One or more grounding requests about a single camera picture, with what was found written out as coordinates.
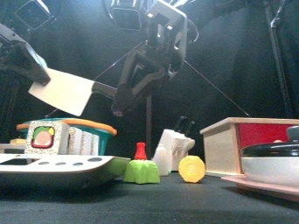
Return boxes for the toy cleaver white blade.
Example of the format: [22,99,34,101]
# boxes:
[28,67,118,117]

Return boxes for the thin diagonal brace wire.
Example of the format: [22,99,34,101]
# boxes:
[42,40,147,119]
[181,59,251,118]

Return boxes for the green toy lettuce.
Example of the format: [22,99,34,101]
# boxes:
[122,158,161,185]

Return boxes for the pink tray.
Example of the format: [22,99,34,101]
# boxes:
[220,174,299,203]

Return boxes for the dark metal frame post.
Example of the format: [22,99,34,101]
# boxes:
[263,0,295,119]

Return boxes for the white pot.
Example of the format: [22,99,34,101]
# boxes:
[239,156,299,188]

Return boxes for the toy sushi roll slice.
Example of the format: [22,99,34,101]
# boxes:
[22,120,70,156]

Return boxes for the thin vertical frame pole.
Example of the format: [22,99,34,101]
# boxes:
[144,94,153,160]

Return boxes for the teal bowl orange rim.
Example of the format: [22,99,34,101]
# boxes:
[14,117,117,156]

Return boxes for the small yellow toy block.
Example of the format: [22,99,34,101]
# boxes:
[8,137,28,145]

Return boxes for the small white toy bottle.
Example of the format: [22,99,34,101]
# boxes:
[152,143,171,177]

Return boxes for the black knife handle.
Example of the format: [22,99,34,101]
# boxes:
[172,115,196,137]

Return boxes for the wooden box red panel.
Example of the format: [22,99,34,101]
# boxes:
[199,116,299,178]

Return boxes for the white toy sushi slices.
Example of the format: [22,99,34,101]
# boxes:
[66,126,100,156]

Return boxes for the white knife holder block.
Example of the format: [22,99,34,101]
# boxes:
[160,129,196,173]

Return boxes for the white toy tray green side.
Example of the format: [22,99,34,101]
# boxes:
[0,153,132,189]

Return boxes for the yellow round toy slice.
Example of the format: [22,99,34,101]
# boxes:
[177,155,207,184]

